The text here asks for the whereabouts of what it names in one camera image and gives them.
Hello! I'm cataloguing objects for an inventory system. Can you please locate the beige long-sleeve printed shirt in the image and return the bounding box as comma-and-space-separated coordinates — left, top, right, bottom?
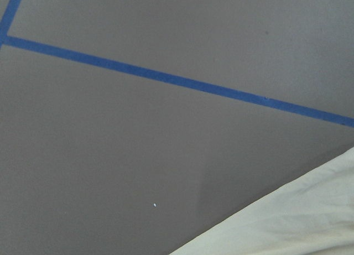
176, 149, 353, 254

